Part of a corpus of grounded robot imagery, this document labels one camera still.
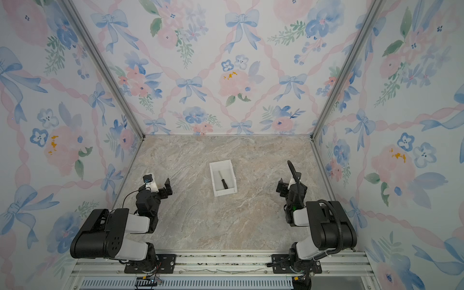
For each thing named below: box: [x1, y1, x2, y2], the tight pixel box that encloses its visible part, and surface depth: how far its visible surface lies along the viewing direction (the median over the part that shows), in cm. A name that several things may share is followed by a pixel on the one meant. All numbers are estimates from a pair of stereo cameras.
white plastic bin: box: [209, 159, 238, 197], surface depth 100 cm
